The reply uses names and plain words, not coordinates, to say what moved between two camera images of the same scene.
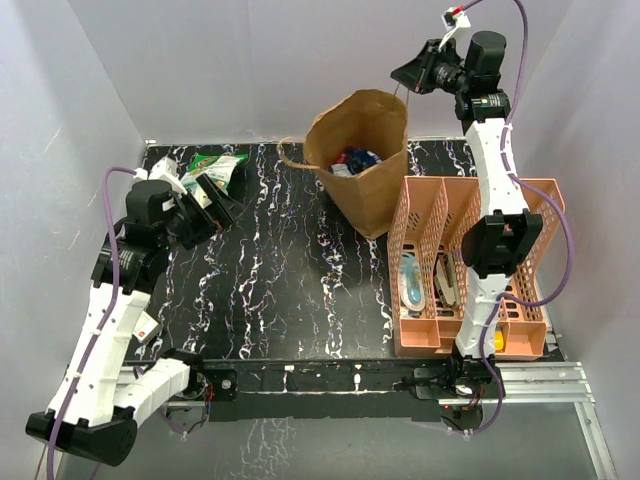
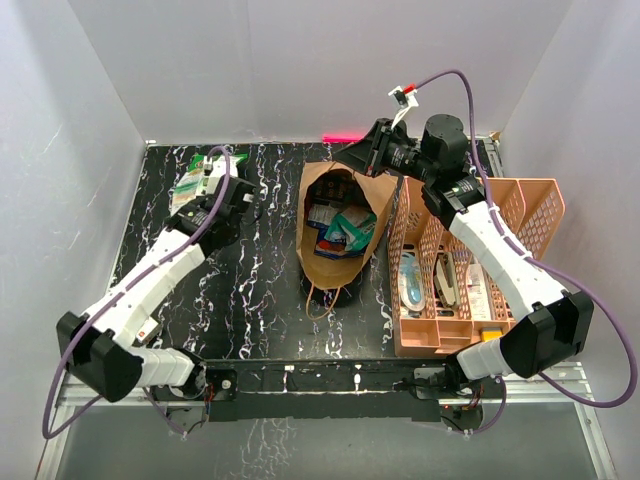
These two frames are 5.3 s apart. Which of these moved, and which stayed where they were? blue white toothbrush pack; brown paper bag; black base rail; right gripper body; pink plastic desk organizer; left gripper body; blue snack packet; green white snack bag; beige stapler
Moved: blue snack packet; left gripper body; right gripper body; brown paper bag
Stayed: black base rail; pink plastic desk organizer; green white snack bag; beige stapler; blue white toothbrush pack
